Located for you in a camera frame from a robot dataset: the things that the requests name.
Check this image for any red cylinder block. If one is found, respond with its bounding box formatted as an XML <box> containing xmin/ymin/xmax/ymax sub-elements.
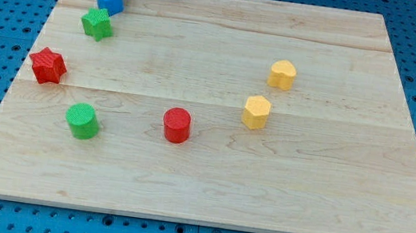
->
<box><xmin>163</xmin><ymin>107</ymin><xmax>192</xmax><ymax>144</ymax></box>

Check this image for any yellow hexagon block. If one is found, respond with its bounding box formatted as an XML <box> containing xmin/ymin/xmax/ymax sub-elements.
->
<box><xmin>241</xmin><ymin>95</ymin><xmax>271</xmax><ymax>130</ymax></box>

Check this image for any light wooden board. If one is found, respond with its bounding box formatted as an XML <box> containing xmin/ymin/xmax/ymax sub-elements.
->
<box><xmin>0</xmin><ymin>0</ymin><xmax>416</xmax><ymax>233</ymax></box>

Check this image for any yellow heart block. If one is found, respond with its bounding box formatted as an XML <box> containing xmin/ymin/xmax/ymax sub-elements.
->
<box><xmin>267</xmin><ymin>60</ymin><xmax>297</xmax><ymax>91</ymax></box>

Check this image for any green cylinder block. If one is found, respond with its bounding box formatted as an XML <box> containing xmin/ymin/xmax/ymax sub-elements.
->
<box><xmin>65</xmin><ymin>102</ymin><xmax>100</xmax><ymax>140</ymax></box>

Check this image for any green star block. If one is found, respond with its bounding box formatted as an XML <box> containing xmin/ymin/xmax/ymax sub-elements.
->
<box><xmin>81</xmin><ymin>8</ymin><xmax>113</xmax><ymax>41</ymax></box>

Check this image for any red star block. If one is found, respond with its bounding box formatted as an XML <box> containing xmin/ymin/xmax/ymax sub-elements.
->
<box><xmin>30</xmin><ymin>47</ymin><xmax>67</xmax><ymax>84</ymax></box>

